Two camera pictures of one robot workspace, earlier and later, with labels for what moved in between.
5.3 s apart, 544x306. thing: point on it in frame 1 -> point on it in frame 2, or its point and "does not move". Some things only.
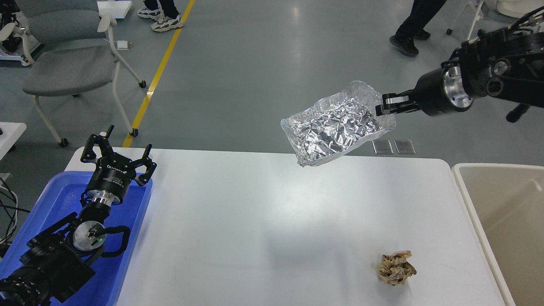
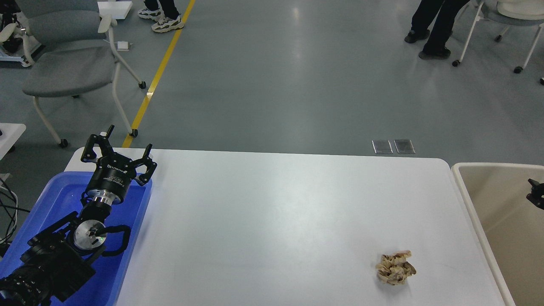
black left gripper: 111,177 does not move
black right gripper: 439,92 -> 536,196
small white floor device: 122,45 does not move
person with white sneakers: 164,12 does not move
